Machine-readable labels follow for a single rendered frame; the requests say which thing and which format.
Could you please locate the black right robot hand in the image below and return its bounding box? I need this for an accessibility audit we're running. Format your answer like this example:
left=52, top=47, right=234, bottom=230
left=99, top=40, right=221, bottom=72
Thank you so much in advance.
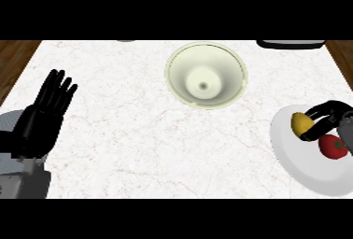
left=299, top=100, right=353, bottom=143

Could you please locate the yellow lemon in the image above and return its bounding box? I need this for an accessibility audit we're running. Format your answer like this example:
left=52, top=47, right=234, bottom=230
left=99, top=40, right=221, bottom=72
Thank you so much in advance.
left=291, top=111, right=317, bottom=138

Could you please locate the pale green bowl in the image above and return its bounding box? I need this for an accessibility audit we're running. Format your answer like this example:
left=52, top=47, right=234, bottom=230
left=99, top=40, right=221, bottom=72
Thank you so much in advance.
left=164, top=41, right=250, bottom=111

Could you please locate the red tomato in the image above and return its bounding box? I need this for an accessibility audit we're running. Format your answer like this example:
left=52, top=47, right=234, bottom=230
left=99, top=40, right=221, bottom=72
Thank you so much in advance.
left=318, top=134, right=351, bottom=161

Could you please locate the black and white appliance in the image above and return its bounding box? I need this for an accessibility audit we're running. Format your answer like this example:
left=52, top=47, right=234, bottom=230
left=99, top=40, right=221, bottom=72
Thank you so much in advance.
left=256, top=39, right=327, bottom=50

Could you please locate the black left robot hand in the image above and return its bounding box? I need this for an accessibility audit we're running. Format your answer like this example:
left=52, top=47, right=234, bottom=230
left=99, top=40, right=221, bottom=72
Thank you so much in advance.
left=11, top=68, right=80, bottom=160

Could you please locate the white plate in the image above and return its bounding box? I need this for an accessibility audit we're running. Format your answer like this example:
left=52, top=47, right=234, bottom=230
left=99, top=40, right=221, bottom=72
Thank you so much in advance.
left=269, top=104, right=353, bottom=198

